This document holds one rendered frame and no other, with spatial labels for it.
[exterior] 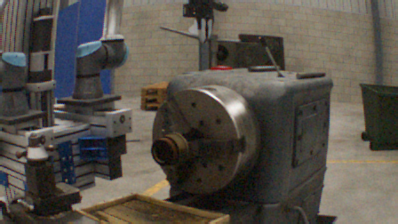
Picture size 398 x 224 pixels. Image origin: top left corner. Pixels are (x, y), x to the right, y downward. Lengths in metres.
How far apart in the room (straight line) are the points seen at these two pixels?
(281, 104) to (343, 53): 10.00
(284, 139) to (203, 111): 0.27
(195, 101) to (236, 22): 10.45
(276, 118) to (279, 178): 0.19
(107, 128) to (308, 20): 9.94
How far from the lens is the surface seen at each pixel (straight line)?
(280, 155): 1.49
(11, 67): 1.54
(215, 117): 1.38
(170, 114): 1.43
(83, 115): 1.89
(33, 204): 1.10
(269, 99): 1.47
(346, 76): 11.44
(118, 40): 1.98
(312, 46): 11.47
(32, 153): 1.07
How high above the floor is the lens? 1.39
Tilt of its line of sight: 9 degrees down
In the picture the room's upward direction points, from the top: straight up
